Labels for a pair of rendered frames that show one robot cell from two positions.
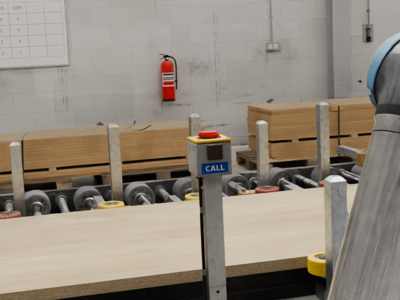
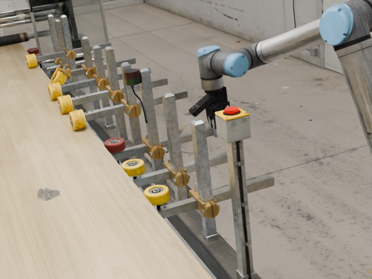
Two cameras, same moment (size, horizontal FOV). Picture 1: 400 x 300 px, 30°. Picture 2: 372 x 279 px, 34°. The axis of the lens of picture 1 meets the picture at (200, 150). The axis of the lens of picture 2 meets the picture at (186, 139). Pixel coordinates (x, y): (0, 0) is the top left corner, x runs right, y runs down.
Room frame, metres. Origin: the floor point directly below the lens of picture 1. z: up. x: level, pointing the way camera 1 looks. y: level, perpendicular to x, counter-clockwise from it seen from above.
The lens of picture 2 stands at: (1.69, 1.49, 1.77)
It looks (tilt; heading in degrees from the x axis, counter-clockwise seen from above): 22 degrees down; 264
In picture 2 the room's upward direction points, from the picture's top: 7 degrees counter-clockwise
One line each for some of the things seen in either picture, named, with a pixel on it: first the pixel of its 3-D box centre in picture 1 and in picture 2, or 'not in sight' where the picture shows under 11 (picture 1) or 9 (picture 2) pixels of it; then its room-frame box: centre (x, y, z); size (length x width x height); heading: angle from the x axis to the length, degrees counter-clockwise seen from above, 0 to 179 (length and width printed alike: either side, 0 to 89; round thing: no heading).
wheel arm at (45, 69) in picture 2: not in sight; (71, 64); (1.99, -2.50, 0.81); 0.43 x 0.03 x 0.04; 14
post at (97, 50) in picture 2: not in sight; (104, 92); (1.79, -1.48, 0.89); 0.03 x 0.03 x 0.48; 14
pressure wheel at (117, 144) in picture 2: not in sight; (116, 153); (1.76, -0.76, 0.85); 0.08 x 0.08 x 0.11
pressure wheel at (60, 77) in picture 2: not in sight; (58, 78); (2.02, -1.72, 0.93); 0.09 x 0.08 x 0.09; 14
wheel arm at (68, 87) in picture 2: not in sight; (103, 79); (1.78, -1.53, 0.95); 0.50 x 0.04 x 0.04; 14
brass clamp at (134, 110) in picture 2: not in sight; (130, 107); (1.67, -1.02, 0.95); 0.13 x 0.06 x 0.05; 104
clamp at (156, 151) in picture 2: not in sight; (152, 148); (1.61, -0.78, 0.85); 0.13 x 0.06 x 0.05; 104
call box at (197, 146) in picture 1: (209, 156); (232, 125); (1.42, -0.02, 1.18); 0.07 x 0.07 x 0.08; 14
